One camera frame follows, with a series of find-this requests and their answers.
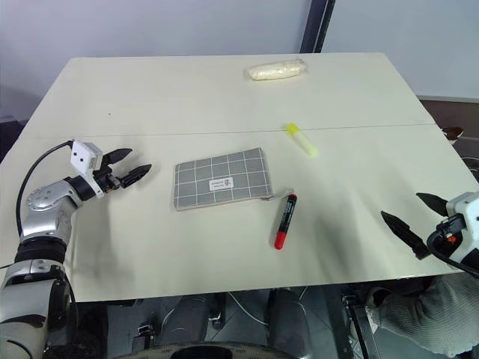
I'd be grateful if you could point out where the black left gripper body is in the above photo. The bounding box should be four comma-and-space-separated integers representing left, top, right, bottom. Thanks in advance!
92, 164, 125, 194

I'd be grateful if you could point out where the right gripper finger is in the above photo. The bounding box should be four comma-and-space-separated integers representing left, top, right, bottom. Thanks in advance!
415, 191, 449, 217
380, 210, 430, 261

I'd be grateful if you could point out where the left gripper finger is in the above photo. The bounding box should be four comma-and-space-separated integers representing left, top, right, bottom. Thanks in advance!
98, 147, 134, 166
120, 163, 153, 188

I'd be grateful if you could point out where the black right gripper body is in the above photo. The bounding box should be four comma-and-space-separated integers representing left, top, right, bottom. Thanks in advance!
428, 215, 466, 259

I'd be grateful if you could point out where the grey checked pencil pouch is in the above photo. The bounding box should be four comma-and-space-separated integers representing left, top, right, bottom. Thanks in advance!
173, 147, 296, 212

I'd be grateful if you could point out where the dark brown object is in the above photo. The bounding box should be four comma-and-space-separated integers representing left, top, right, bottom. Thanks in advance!
442, 126, 466, 141

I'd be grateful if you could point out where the white knitted sleeve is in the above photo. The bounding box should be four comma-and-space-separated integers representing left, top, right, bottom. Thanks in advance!
364, 271, 479, 357

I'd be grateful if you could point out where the dark metal table leg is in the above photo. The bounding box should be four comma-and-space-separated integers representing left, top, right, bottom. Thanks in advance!
328, 286, 356, 359

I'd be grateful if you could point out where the black marker with red cap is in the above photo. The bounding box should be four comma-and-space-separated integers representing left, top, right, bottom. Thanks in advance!
273, 193, 299, 251

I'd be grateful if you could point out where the yellow highlighter pen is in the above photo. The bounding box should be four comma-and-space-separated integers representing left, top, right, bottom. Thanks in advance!
285, 122, 320, 159

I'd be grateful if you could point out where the plastic-wrapped white roll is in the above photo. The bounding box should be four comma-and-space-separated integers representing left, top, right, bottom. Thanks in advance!
245, 58, 309, 82

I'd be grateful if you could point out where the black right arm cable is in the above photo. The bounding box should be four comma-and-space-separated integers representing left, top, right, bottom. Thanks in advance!
427, 234, 479, 279

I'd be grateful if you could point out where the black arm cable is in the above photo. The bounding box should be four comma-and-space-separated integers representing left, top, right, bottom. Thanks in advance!
427, 234, 479, 279
15, 140, 76, 239

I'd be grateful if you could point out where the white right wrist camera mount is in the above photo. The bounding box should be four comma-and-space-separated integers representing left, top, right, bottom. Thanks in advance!
426, 191, 479, 264

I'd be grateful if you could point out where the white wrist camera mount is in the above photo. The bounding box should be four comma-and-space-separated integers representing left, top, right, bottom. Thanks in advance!
70, 139, 105, 199
426, 191, 479, 264

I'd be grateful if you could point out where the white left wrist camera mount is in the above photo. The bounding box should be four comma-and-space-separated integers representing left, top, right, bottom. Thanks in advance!
70, 139, 105, 199

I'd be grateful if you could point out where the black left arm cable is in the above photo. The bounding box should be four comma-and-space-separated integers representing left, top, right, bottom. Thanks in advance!
15, 140, 76, 239

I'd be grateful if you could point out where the thin white cable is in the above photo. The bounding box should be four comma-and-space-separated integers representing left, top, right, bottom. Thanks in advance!
227, 290, 271, 327

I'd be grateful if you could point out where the dark vertical post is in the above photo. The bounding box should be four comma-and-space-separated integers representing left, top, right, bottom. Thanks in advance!
299, 0, 336, 54

